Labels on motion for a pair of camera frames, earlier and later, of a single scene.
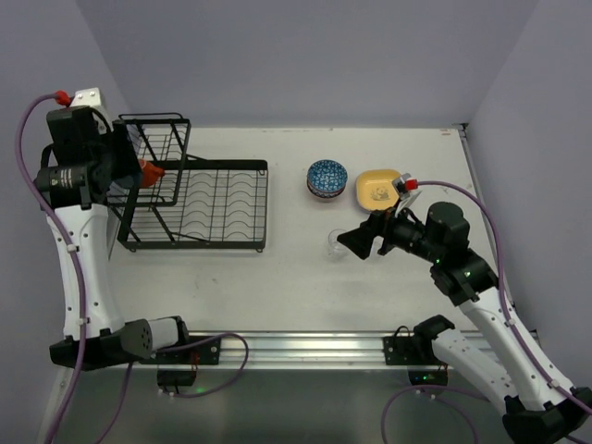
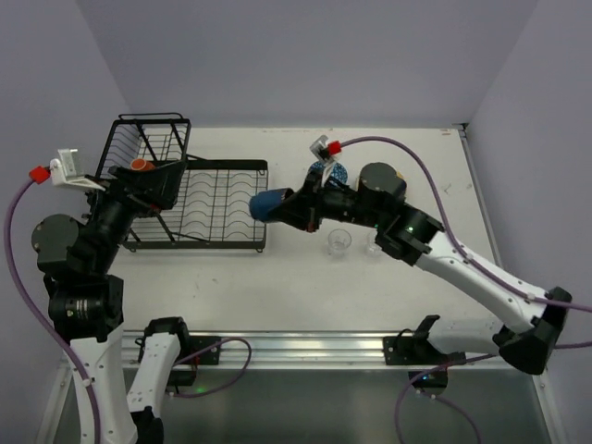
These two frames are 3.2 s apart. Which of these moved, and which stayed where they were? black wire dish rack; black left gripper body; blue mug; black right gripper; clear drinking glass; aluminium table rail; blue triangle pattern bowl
Moved: blue mug; black right gripper; black left gripper body
Stayed: aluminium table rail; black wire dish rack; clear drinking glass; blue triangle pattern bowl
